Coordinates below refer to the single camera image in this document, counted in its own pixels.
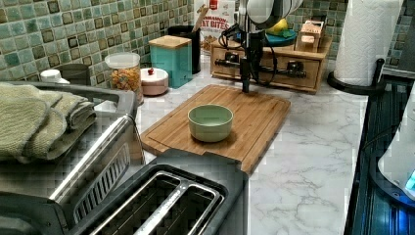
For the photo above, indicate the bamboo cutting board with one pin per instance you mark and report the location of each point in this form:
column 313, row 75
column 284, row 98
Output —
column 257, row 119

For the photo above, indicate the small wooden block holder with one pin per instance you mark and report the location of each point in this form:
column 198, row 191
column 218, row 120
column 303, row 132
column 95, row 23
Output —
column 310, row 35

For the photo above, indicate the pink lidded ceramic pot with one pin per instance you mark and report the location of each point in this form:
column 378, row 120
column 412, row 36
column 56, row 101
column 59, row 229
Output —
column 154, row 81

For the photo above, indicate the black two-slot toaster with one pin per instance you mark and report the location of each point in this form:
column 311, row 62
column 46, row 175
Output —
column 177, row 193

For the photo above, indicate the dark teal plate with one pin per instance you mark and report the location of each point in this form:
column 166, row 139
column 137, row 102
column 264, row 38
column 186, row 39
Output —
column 284, row 38

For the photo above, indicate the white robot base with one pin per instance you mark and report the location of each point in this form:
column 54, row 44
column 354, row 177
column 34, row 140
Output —
column 394, row 171

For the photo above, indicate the stainless toaster oven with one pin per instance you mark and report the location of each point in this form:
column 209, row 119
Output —
column 52, row 197

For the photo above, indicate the black paper towel stand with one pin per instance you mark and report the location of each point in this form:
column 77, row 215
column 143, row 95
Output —
column 377, row 87

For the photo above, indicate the white paper towel roll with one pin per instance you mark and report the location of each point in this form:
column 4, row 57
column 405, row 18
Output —
column 366, row 37

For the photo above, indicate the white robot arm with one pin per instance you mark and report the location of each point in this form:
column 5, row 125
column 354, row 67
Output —
column 257, row 17

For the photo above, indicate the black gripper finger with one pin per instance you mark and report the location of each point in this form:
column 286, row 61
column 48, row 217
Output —
column 245, row 74

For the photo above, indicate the green ceramic bowl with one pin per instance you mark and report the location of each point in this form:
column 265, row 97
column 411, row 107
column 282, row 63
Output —
column 210, row 122

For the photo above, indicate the white bottle cap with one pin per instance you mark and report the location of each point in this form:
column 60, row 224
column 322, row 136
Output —
column 53, row 76

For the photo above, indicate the glass jar with cereal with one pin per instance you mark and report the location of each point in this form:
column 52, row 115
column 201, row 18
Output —
column 126, row 73

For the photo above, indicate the yellow lemon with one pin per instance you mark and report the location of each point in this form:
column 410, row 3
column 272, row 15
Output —
column 279, row 28

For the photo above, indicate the black drawer handle bar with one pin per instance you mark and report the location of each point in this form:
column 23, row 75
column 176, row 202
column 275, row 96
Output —
column 293, row 68

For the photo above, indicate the wooden drawer box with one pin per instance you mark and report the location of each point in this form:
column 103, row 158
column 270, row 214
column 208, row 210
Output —
column 314, row 65

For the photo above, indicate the folded green towel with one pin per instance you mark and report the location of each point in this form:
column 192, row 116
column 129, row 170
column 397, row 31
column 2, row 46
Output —
column 40, row 125

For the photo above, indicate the black utensil holder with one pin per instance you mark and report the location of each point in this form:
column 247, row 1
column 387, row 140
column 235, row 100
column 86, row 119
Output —
column 188, row 32

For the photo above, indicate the teal canister with wooden lid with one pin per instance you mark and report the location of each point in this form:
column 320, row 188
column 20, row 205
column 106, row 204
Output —
column 173, row 54

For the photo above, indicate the wooden spoon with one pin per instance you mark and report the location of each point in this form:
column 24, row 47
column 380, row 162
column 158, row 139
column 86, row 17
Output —
column 202, row 11

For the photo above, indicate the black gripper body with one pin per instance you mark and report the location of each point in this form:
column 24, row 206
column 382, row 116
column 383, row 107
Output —
column 254, row 48

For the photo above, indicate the dark grey cup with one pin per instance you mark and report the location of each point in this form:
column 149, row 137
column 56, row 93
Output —
column 75, row 74

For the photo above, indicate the cinnamon oat bites cereal box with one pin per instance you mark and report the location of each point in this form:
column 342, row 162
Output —
column 220, row 16

